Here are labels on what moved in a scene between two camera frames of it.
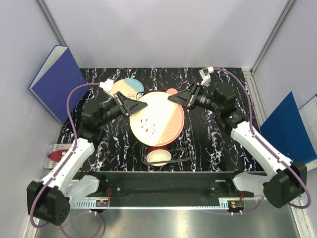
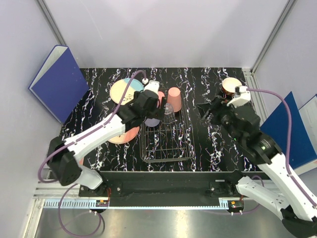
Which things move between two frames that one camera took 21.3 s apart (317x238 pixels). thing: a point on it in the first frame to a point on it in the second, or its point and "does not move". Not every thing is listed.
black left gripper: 128,106 to 157,113
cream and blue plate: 131,88 does not move
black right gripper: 186,97 to 217,106
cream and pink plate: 160,122 to 126,137
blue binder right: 285,130 does not move
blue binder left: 52,81 does not move
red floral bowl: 161,153 to 229,85
